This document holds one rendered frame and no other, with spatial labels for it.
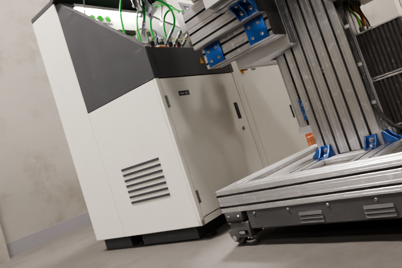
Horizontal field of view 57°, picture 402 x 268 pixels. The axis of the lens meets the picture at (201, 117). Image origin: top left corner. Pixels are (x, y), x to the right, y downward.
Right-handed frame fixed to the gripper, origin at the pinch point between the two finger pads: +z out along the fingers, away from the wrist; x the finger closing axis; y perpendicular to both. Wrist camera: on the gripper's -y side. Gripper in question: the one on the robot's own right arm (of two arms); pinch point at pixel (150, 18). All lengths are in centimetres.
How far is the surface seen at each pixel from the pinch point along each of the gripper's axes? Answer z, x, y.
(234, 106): 65, 22, 21
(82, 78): 24, -35, -31
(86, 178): 78, -35, -56
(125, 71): 33.3, -35.0, 3.4
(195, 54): 31.7, 2.4, 21.4
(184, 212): 108, -35, 13
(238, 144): 87, 15, 21
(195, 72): 42.1, -3.3, 21.4
